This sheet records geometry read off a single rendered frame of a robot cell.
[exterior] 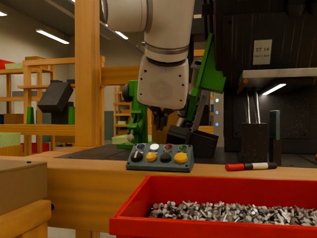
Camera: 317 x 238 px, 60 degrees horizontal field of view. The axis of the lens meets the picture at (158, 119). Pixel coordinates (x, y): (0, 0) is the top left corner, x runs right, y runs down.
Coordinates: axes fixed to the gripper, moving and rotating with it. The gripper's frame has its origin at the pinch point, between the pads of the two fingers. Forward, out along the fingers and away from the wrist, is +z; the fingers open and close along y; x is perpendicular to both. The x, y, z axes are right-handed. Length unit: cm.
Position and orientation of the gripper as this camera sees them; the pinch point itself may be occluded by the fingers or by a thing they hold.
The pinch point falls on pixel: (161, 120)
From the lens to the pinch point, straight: 62.0
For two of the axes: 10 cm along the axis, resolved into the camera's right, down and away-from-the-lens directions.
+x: 2.0, -5.7, 8.0
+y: 9.8, 1.6, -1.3
